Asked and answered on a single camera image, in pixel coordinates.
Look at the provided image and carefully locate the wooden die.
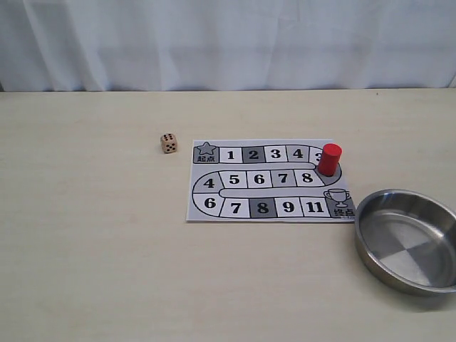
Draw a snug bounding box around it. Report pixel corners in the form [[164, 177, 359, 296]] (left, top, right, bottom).
[[160, 133, 178, 154]]

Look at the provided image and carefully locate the red cylinder game piece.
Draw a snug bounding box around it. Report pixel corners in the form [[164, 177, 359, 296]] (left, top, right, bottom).
[[317, 143, 343, 177]]

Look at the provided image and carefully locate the paper number game board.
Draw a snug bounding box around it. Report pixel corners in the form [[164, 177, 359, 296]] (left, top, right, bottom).
[[187, 139, 356, 223]]

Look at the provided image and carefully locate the round steel pan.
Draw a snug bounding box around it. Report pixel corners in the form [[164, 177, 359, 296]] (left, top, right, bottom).
[[354, 189, 455, 296]]

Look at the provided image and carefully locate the white curtain backdrop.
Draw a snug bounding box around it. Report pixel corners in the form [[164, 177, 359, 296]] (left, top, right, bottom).
[[1, 1, 455, 91]]

